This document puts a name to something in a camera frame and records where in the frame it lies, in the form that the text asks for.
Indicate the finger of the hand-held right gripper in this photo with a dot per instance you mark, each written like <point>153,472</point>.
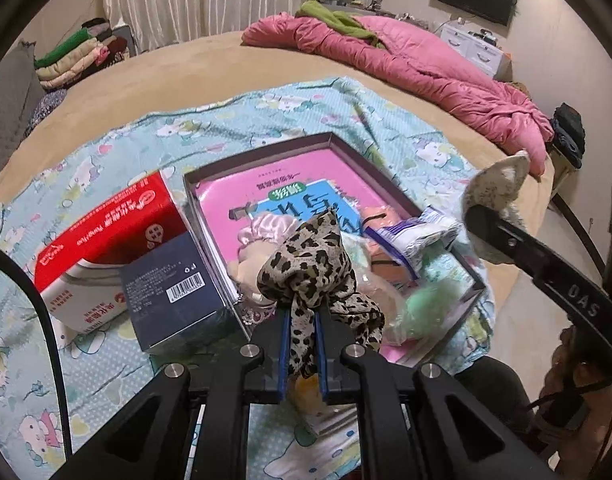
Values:
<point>536,260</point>

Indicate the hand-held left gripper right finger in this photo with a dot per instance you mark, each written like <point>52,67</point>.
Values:
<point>322,355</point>

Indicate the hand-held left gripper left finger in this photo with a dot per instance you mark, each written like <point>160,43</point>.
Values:
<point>285,355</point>

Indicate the silver tiara hair comb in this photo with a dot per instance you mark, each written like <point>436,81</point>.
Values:
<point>256,310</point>

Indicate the leopard print scrunchie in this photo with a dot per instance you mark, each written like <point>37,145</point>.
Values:
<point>311,265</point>

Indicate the cream teddy bear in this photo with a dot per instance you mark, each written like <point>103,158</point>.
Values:
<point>248,270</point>

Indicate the green floral tissue pack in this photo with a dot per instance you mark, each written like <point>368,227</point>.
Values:
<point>438,267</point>

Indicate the mint fluffy pack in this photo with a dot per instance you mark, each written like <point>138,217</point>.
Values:
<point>426,305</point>

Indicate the white blue plastic packet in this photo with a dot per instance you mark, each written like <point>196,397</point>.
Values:
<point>411,235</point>

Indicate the pink face mask pack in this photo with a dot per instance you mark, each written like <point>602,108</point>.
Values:
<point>381,222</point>

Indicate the shallow pink purple-rimmed box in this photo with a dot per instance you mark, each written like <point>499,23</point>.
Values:
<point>306,175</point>

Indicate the person's right hand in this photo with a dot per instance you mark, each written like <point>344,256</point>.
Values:
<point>581,380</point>

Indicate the dark clothes pile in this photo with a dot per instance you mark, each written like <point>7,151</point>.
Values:
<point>568,135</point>

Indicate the dark blue box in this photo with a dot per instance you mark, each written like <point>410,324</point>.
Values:
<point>176,290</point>

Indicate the pink quilt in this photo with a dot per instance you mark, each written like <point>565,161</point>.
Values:
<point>426,75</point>

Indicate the white drawer cabinet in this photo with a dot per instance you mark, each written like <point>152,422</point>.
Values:
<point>476,50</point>

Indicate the red and white box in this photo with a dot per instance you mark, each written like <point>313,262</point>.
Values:
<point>101,230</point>

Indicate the light blue cartoon cat blanket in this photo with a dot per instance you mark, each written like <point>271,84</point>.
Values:
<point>111,160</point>

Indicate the beige round bed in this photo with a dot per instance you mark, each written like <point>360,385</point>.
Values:
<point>186,75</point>

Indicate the green cloth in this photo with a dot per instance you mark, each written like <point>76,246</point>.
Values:
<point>336,17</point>

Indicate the dark floral cloth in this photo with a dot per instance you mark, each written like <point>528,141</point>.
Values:
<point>46,110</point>

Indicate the stack of folded clothes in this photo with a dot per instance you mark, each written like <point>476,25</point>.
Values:
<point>81,55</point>

